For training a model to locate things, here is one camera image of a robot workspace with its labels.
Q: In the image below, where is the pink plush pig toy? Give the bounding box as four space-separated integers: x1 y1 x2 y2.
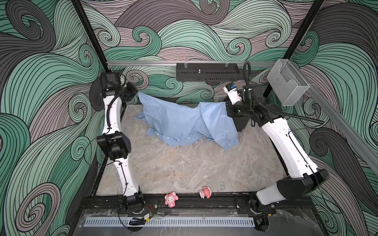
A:
164 192 179 208

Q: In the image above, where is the horizontal aluminium rail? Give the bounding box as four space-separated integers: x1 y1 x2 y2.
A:
107 60 277 68

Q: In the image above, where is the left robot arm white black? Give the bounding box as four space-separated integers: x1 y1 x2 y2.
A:
96 72 144 212

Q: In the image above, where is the pink white plush toy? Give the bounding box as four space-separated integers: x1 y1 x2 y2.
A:
199 186 212 199

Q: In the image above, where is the black frame post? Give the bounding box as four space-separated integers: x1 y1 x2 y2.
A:
262 0 325 98
71 0 111 72

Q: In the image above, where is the white slotted cable duct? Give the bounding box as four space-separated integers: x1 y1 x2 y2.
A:
83 217 255 228

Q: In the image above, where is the right side aluminium rail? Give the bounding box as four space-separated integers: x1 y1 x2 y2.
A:
292 63 378 174

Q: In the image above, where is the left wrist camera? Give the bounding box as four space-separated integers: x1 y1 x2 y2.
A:
102 72 122 86

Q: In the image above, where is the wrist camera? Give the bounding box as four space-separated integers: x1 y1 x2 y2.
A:
102 72 122 86
223 82 242 105

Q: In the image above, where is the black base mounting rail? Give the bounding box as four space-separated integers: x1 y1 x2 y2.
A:
79 192 314 216

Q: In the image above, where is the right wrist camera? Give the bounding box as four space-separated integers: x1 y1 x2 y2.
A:
223 82 242 105

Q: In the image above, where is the dark grey striped shirt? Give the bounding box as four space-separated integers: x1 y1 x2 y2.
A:
230 101 251 132

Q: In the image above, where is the clear plastic wall bin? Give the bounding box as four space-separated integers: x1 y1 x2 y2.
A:
267 59 310 107

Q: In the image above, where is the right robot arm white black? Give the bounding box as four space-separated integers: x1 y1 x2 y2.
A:
224 61 329 215

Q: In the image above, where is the light blue long sleeve shirt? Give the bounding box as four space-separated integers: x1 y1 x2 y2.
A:
135 92 239 150

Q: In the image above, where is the right black frame post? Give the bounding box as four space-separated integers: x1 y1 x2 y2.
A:
262 0 325 98

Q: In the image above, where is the left black frame post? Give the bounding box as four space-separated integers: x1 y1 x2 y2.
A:
71 0 111 72

